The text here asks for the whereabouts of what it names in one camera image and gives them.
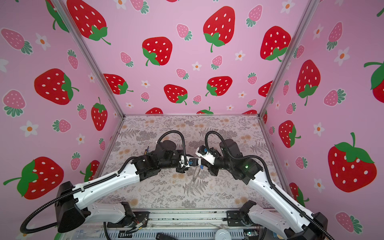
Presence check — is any large silver keyring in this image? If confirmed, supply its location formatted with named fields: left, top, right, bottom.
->
left=192, top=167, right=201, bottom=182

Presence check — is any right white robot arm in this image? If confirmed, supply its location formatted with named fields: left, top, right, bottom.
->
left=196, top=139, right=331, bottom=240

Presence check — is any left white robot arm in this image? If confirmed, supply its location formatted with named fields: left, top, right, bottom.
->
left=55, top=141, right=193, bottom=233

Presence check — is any white round disc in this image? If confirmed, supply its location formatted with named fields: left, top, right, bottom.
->
left=214, top=229, right=232, bottom=240

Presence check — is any black device on base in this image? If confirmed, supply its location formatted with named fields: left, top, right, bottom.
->
left=156, top=233, right=177, bottom=240

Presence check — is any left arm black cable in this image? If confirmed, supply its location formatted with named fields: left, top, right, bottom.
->
left=20, top=130, right=187, bottom=235

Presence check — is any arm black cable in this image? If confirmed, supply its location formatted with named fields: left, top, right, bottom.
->
left=204, top=130, right=335, bottom=240
left=20, top=130, right=187, bottom=235

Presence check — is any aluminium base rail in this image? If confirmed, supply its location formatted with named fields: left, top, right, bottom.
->
left=106, top=209, right=284, bottom=240

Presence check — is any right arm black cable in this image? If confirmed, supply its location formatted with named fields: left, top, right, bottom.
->
left=204, top=130, right=335, bottom=240

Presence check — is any silver frame post left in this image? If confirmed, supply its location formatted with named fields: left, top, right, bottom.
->
left=53, top=0, right=125, bottom=119

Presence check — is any silver frame post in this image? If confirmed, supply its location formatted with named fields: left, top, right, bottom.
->
left=259, top=0, right=320, bottom=120
left=53, top=0, right=125, bottom=119

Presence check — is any silver frame post right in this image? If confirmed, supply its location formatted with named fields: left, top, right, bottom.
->
left=259, top=0, right=320, bottom=120

